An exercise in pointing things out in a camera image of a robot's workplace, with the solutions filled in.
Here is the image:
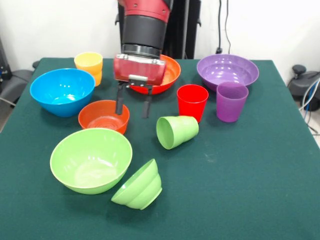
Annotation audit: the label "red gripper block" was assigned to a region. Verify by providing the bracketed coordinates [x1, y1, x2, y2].
[113, 56, 167, 119]

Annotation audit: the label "small orange bowl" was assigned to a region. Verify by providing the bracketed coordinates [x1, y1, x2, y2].
[77, 99, 131, 135]

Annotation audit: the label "green cup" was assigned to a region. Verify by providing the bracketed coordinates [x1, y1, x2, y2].
[156, 115, 200, 151]

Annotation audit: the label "red cup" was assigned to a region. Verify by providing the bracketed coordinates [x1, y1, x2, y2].
[176, 84, 210, 123]

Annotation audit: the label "large green bowl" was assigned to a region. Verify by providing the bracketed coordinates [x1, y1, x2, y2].
[49, 127, 133, 195]

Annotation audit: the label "small green bowl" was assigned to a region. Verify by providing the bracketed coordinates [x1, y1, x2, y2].
[111, 158, 163, 211]

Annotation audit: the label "purple cup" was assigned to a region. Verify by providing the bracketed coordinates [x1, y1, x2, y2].
[216, 81, 250, 124]

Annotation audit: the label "large purple bowl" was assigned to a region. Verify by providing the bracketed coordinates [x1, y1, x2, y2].
[196, 53, 260, 93]

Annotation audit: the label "large orange bowl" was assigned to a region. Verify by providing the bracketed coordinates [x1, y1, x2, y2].
[128, 54, 182, 95]

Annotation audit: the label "yellow cup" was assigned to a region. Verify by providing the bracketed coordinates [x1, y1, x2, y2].
[73, 51, 104, 87]

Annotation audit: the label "blue bowl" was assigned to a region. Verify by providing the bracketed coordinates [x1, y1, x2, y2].
[29, 68, 96, 118]

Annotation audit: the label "dark green tablecloth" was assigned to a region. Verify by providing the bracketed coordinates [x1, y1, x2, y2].
[0, 57, 320, 240]

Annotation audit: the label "black machine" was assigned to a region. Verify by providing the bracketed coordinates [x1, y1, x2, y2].
[0, 34, 12, 83]

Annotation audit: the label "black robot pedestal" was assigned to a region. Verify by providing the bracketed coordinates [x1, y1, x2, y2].
[114, 0, 202, 60]

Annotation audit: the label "black wall cable with plug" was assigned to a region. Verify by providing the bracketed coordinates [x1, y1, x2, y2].
[215, 0, 224, 54]

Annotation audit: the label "thin black wall cable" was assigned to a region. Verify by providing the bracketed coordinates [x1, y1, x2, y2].
[224, 0, 232, 55]

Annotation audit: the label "blue and white cables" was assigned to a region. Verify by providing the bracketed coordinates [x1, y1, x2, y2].
[298, 79, 320, 136]

